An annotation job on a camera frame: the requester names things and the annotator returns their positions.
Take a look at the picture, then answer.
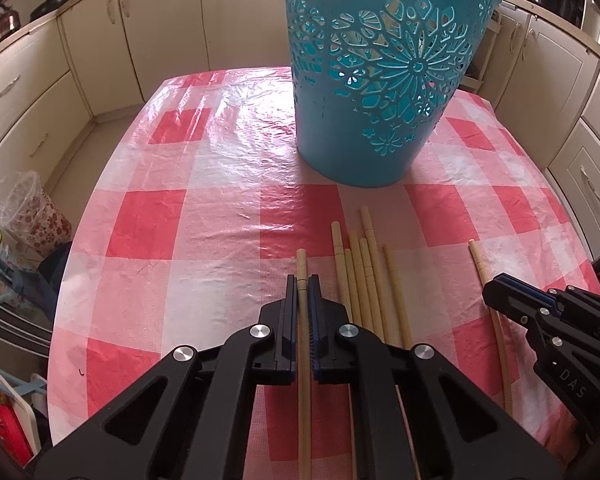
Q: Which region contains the colourful plastic bag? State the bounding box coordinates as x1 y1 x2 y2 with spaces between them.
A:
0 230 36 311

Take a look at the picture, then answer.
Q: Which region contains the floral bin with plastic bag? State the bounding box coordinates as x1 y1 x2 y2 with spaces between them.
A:
0 170 73 261

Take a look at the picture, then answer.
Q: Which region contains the pale bamboo chopstick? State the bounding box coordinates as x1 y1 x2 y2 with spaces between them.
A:
296 249 313 480
468 240 515 415

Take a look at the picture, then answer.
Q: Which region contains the dark metal frame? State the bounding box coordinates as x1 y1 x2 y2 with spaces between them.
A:
0 242 53 356

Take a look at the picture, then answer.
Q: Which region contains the white board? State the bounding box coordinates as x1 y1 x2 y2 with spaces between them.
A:
0 357 41 461

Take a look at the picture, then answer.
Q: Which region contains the blue plastic rack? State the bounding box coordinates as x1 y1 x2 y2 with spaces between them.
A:
10 372 48 411

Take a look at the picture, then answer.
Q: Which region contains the metal kettle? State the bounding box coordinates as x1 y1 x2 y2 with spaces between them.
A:
0 5 21 47

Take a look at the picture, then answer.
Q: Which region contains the cream kitchen cabinet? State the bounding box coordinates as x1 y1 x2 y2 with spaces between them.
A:
472 0 600 266
0 0 293 241

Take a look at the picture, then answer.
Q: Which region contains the blue perforated plastic basket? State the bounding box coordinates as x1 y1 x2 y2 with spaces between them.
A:
282 0 502 188

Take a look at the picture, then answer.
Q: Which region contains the row of bamboo chopsticks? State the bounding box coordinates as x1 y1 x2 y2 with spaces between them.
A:
330 205 414 480

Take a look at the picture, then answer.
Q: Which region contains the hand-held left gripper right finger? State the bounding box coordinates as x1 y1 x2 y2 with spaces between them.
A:
307 274 566 480

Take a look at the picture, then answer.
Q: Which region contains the wooden stool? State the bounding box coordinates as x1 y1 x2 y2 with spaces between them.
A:
465 5 503 93

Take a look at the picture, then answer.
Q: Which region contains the red white checkered tablecloth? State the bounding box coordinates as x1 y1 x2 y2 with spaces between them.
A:
47 66 600 480

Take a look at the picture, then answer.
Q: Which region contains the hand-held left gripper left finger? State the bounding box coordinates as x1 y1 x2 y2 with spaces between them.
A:
32 274 301 480

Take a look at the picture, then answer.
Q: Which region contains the red plastic item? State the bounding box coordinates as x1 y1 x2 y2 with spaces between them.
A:
0 402 33 466

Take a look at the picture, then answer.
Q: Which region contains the dark cloth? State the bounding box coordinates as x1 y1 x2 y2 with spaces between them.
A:
37 242 73 311

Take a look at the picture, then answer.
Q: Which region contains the black cooking pot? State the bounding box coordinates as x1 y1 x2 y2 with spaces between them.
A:
30 0 68 22

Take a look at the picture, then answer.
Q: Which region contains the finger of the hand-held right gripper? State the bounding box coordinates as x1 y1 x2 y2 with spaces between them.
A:
482 280 600 441
497 273 600 356

